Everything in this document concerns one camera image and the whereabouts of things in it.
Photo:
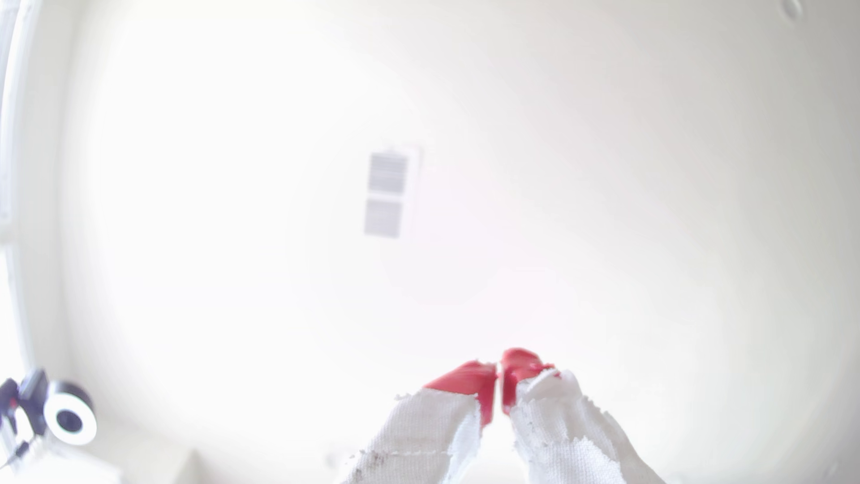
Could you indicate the grey ceiling air vent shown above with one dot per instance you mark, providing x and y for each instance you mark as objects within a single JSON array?
[{"x": 386, "y": 175}]

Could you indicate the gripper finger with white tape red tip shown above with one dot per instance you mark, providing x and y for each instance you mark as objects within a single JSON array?
[
  {"x": 564, "y": 437},
  {"x": 430, "y": 430}
]

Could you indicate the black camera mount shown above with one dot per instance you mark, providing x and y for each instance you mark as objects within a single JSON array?
[{"x": 32, "y": 396}]

